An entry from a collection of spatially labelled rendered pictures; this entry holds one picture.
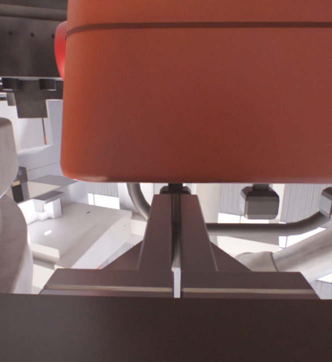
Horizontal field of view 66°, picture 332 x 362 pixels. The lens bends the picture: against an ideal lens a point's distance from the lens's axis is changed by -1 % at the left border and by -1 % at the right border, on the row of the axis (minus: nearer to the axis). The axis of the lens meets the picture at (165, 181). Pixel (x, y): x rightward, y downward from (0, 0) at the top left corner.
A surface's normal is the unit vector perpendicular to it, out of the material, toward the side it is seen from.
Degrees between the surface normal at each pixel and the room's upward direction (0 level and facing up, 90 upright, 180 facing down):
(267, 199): 99
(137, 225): 90
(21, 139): 90
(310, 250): 127
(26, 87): 90
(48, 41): 90
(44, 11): 72
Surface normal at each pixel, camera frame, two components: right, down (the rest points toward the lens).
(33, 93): 0.36, 0.26
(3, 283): 0.00, -0.96
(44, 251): -0.38, 0.26
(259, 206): -0.03, 0.28
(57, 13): 0.34, 0.55
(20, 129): 0.92, 0.11
